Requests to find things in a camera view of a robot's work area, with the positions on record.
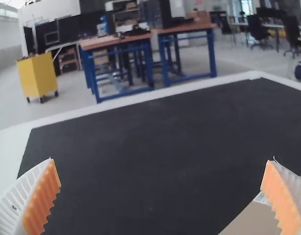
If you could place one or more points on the cardboard box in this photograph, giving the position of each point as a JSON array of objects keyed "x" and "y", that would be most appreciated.
[{"x": 250, "y": 218}]

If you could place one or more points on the blue workbench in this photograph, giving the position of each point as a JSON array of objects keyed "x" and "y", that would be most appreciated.
[
  {"x": 116, "y": 46},
  {"x": 187, "y": 49}
]

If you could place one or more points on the black office chair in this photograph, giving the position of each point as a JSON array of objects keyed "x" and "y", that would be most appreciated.
[
  {"x": 293, "y": 31},
  {"x": 258, "y": 29}
]

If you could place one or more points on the black mat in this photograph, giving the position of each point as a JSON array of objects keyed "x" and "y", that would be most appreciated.
[{"x": 152, "y": 159}]

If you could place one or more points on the yellow wheeled cart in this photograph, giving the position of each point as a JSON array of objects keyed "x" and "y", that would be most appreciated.
[{"x": 37, "y": 73}]

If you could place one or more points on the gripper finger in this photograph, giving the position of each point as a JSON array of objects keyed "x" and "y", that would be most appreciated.
[
  {"x": 30, "y": 198},
  {"x": 284, "y": 191}
]

